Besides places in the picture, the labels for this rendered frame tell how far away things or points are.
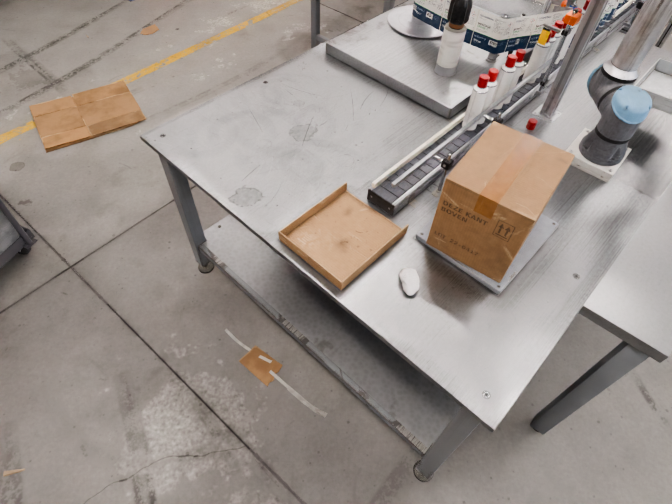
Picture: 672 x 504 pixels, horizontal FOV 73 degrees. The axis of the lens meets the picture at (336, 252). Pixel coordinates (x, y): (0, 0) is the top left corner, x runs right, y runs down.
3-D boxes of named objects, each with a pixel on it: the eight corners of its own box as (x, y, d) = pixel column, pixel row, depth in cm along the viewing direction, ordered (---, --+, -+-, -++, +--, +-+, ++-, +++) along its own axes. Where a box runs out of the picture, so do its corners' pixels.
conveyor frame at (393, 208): (584, 29, 227) (589, 19, 223) (606, 37, 223) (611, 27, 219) (366, 198, 151) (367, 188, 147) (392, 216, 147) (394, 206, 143)
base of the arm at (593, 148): (587, 131, 170) (600, 109, 162) (628, 148, 165) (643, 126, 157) (572, 154, 163) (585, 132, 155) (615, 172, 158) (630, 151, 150)
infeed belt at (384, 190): (588, 28, 226) (592, 20, 222) (604, 34, 222) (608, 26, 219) (369, 198, 150) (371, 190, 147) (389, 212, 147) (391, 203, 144)
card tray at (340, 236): (345, 190, 153) (346, 181, 150) (406, 232, 143) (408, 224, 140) (278, 239, 140) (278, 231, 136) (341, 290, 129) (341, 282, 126)
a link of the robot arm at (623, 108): (603, 141, 152) (624, 107, 141) (589, 115, 160) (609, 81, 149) (639, 141, 153) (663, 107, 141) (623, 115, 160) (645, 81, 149)
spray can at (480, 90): (466, 120, 171) (482, 70, 154) (478, 127, 168) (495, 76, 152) (458, 127, 168) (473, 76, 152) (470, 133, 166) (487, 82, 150)
